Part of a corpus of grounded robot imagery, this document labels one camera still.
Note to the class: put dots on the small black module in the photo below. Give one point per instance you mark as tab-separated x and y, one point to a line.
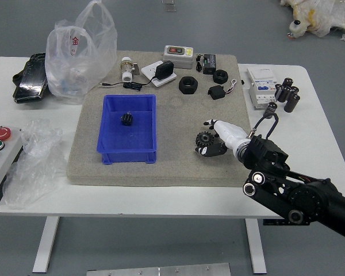
216	92

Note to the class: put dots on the crumpled clear plastic bag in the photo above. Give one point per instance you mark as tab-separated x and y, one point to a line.
31	166

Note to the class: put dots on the black plastic packaging tray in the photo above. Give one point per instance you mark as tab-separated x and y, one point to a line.
30	77

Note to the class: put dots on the white plastic bag red print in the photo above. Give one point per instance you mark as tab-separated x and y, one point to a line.
74	57

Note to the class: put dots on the big black gear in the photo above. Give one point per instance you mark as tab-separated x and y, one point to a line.
204	139

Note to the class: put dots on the big black hex nut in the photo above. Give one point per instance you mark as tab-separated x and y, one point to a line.
188	84

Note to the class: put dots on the grey-brown foam mat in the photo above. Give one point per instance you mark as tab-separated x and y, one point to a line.
175	166

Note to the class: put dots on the large black capacitor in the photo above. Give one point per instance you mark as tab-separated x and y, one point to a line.
292	103

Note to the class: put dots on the brass valve white fittings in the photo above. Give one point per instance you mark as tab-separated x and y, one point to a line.
127	69

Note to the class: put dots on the silver metal plate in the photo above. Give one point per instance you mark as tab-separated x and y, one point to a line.
158	270

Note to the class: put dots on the white table leg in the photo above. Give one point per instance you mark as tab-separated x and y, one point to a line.
256	247
46	244

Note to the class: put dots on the white wall socket plate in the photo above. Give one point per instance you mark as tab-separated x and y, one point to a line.
149	73

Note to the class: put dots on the black power adapter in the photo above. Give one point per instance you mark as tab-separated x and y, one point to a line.
164	70

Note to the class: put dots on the small black gear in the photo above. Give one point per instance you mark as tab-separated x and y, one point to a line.
126	119

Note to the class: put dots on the black table control panel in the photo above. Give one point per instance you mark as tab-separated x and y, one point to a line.
271	222

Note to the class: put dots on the grey push-button switch box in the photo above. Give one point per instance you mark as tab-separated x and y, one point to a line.
178	59

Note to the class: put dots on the small black hex nut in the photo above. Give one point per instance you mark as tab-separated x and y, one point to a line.
220	76

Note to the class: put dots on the white circuit breaker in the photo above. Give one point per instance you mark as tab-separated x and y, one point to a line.
261	86

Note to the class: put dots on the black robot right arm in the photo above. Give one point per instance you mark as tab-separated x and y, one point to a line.
304	198

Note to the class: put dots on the plush toy in plastic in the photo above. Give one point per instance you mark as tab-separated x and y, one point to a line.
319	17

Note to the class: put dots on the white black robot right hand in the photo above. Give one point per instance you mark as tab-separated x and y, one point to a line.
231	135

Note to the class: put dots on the clear floor marker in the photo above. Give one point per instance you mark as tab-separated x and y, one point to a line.
168	5

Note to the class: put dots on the blue plastic box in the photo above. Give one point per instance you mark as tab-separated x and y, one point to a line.
126	138

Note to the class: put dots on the grey control box with buttons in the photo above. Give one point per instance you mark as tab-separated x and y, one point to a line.
3	164

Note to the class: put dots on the black power supply box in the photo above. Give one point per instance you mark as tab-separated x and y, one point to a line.
210	63

